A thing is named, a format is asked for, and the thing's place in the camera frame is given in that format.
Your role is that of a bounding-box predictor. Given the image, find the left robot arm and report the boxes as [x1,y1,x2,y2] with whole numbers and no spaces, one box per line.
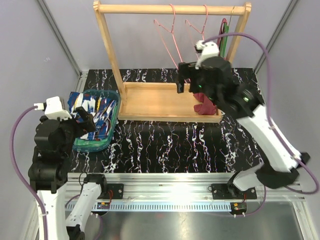
[28,106,109,240]

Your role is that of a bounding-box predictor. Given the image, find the maroon tank top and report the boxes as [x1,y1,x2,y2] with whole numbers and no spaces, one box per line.
[193,92,217,115]

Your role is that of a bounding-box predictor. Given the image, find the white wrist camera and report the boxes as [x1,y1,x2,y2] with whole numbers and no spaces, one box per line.
[194,40,220,70]
[33,96,72,122]

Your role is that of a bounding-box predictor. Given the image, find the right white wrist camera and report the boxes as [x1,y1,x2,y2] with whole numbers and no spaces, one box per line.
[194,40,220,70]

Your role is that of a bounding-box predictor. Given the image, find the green hanger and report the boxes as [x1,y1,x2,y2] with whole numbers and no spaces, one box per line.
[217,18,229,58]

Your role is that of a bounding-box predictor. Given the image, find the wooden clothes rack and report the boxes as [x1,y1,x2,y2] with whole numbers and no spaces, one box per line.
[93,0,252,123]

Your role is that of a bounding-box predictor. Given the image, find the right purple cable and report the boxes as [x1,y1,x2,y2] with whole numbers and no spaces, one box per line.
[203,32,320,217]

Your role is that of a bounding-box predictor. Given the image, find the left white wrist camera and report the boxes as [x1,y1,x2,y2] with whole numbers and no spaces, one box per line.
[33,96,72,122]

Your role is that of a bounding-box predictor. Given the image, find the blue transparent plastic bin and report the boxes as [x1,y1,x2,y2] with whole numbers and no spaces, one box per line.
[67,89,121,153]

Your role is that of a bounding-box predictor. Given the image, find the aluminium mounting rail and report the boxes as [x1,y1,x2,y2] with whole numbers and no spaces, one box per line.
[33,171,306,212]

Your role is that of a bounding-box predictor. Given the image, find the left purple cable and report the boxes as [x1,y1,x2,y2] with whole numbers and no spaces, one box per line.
[9,106,50,240]

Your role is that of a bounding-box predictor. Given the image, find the blue patterned trousers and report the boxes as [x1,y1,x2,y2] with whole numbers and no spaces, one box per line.
[67,90,120,141]

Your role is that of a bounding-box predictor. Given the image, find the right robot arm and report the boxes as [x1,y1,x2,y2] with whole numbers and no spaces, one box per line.
[176,56,311,198]

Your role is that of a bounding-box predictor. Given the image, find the green tie-dye trousers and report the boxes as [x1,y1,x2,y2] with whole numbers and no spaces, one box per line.
[73,104,118,152]

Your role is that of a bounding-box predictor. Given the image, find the pink wire hanger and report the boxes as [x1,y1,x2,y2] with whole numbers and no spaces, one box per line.
[153,4,183,70]
[184,4,210,43]

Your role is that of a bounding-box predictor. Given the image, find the purple cable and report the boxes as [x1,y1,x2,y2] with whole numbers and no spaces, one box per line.
[203,32,320,217]
[9,106,50,240]

